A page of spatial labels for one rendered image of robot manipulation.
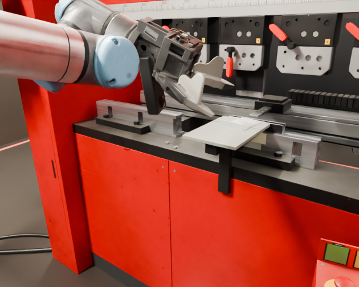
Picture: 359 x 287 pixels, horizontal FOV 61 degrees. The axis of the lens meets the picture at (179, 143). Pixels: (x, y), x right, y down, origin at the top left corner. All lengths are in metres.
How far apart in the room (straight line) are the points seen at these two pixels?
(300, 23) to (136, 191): 0.91
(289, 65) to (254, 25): 0.17
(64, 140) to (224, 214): 0.86
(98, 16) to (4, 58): 0.25
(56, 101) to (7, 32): 1.14
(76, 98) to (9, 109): 2.72
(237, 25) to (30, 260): 1.77
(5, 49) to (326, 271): 0.75
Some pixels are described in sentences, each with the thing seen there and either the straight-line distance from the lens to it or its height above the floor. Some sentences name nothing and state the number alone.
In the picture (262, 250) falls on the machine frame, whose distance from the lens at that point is 1.14.
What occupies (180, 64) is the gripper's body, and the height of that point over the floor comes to 1.25.
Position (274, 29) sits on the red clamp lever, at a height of 1.30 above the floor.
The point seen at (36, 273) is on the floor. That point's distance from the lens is 2.07.
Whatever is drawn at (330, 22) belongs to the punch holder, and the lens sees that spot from 0.97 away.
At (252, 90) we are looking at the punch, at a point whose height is 1.10.
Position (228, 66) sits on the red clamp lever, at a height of 1.19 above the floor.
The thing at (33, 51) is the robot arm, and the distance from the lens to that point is 0.40.
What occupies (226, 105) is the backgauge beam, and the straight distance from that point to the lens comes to 1.43.
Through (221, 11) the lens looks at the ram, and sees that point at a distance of 1.09.
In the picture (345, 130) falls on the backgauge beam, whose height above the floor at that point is 0.94.
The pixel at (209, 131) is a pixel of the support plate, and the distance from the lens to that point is 0.97.
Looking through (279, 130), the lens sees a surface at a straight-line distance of 1.08.
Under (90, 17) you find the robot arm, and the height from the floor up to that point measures 1.33.
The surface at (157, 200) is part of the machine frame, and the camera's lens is 1.31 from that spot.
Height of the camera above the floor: 1.31
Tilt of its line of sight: 21 degrees down
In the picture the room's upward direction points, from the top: 1 degrees counter-clockwise
